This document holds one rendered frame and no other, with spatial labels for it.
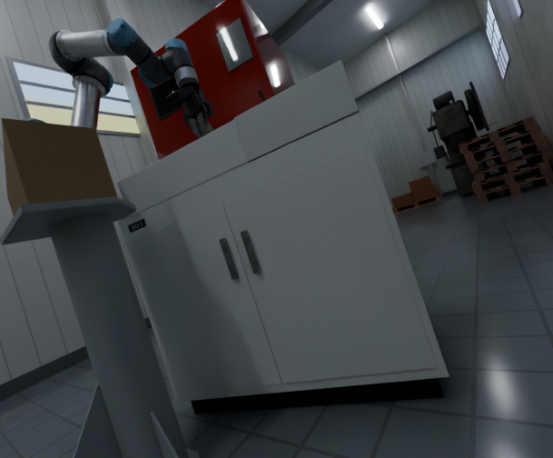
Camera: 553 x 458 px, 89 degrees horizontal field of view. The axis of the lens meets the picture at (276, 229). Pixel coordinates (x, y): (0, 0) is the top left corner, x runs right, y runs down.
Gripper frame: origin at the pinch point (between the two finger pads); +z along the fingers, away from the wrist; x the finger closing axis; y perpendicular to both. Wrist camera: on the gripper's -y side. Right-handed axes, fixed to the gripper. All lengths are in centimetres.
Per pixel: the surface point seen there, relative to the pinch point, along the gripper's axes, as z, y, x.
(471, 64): -241, 903, -380
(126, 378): 64, -32, 28
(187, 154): 4.5, -3.9, 5.4
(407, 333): 77, -4, -43
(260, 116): 4.8, -3.9, -23.3
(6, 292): 13, 53, 267
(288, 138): 14.4, -3.9, -29.4
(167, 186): 11.6, -3.9, 17.7
